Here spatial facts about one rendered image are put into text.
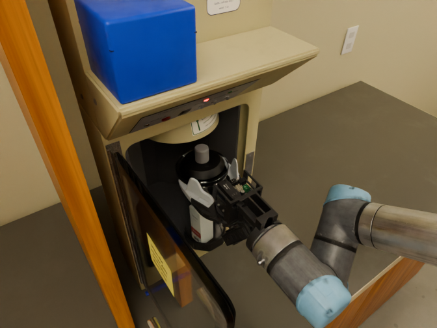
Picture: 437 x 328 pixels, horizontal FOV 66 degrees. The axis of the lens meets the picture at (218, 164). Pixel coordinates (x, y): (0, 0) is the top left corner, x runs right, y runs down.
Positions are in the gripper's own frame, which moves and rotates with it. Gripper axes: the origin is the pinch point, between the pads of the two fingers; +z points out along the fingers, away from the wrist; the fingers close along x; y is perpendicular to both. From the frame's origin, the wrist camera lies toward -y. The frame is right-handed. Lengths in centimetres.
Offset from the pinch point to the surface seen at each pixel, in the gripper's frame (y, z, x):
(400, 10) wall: -3, 43, -137
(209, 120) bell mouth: 10.8, 3.0, -3.2
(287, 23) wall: 4, 43, -63
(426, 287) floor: -122, -41, -122
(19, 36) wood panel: 37.4, -7.3, 24.2
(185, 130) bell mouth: 10.9, 2.7, 2.4
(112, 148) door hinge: 15.0, 0.4, 16.7
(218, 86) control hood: 27.7, -10.1, 4.5
